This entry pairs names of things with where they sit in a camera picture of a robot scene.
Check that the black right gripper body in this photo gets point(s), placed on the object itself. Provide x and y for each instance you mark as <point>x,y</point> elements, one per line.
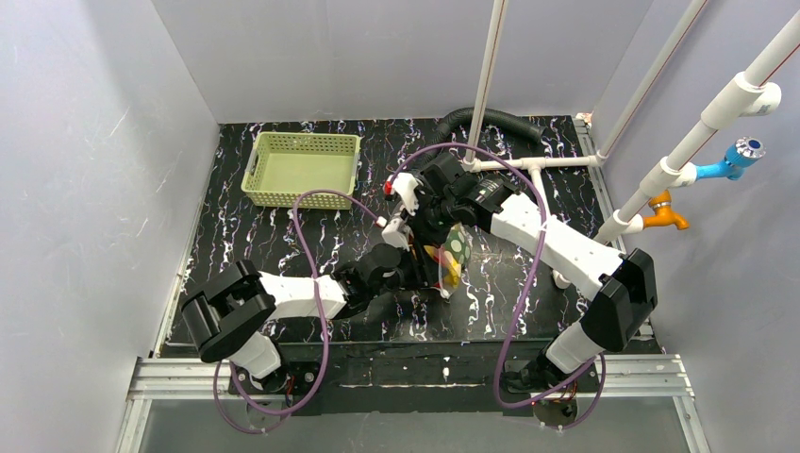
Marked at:
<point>427,221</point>

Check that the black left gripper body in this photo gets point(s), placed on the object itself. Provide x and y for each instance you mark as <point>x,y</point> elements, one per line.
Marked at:
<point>416,271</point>

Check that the clear zip top bag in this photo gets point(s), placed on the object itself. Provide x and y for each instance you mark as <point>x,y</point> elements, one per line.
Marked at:
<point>447,288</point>

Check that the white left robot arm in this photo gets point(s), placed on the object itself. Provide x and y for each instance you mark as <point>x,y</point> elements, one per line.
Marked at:
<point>224,316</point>

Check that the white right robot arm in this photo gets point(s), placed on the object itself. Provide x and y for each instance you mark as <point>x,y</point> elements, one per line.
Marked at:
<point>621,288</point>

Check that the yellow fake banana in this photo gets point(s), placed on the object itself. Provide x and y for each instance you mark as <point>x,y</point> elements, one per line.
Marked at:
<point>447,268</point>

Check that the green plastic basket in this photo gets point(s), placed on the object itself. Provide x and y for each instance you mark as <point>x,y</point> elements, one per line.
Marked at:
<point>285,165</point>

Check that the orange tap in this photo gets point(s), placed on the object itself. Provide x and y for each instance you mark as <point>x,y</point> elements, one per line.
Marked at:
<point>663,213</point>

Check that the blue tap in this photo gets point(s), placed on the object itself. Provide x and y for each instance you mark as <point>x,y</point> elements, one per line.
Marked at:
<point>740,155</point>

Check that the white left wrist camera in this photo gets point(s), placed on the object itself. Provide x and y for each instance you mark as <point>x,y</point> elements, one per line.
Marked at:
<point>397,233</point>

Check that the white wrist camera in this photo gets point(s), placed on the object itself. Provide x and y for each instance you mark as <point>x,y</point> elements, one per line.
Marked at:
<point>397,233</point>
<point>404,185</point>

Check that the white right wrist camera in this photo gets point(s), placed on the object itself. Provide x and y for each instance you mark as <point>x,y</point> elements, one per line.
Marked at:
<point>404,185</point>

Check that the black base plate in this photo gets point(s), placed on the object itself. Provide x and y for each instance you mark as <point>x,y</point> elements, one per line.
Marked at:
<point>388,377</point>

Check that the aluminium frame rail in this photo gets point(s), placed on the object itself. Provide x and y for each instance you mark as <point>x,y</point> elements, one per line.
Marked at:
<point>627,375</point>

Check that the white PVC pipe frame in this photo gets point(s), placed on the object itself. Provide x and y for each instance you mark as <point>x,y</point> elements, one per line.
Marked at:
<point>748,93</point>

